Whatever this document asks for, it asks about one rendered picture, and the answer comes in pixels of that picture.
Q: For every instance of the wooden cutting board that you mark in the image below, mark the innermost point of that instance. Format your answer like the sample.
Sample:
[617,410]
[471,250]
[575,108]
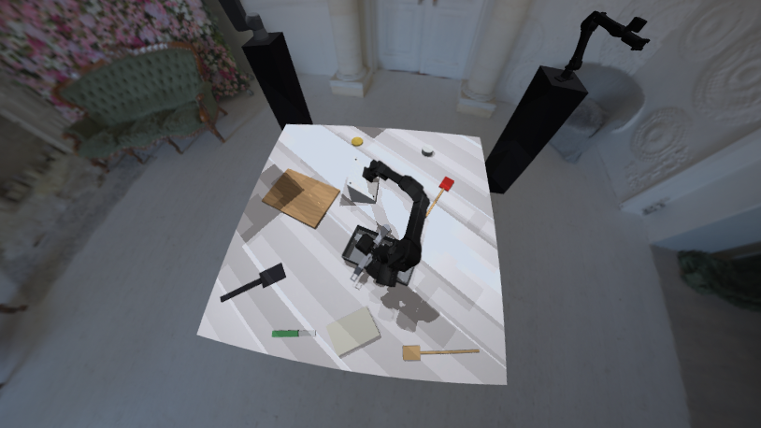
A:
[301,197]

